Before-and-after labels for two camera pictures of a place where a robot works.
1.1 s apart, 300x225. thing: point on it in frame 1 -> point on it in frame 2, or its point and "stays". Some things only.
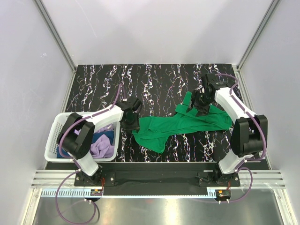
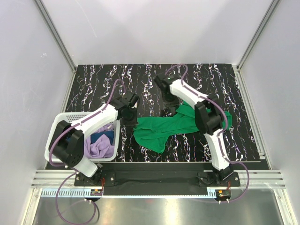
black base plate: (159, 176) stays
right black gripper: (202, 111) -> (166, 105)
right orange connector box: (222, 194) stays
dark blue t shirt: (109, 134) stays
